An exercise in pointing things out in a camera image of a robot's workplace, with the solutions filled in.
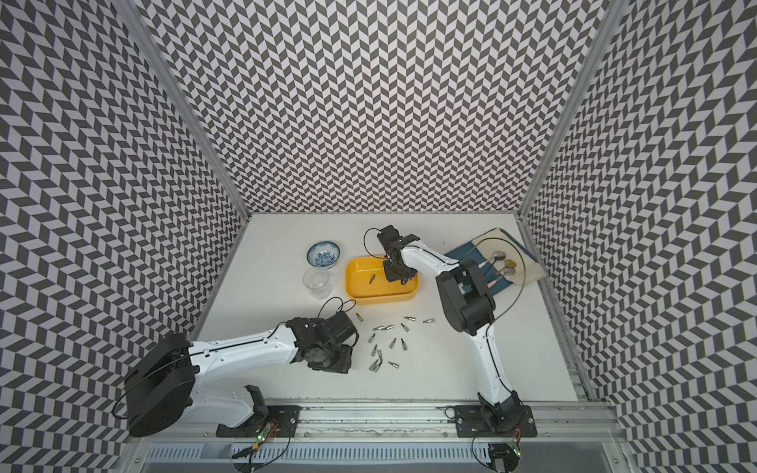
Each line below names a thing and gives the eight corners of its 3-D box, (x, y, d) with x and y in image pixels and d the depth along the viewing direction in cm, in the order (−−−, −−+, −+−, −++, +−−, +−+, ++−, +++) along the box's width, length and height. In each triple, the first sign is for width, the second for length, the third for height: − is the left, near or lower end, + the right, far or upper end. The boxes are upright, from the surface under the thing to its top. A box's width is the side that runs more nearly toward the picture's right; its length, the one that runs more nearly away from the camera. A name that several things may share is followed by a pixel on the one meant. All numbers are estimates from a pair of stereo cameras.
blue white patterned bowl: (309, 268, 104) (305, 259, 100) (313, 250, 110) (310, 240, 105) (338, 268, 105) (335, 259, 100) (340, 250, 110) (338, 240, 105)
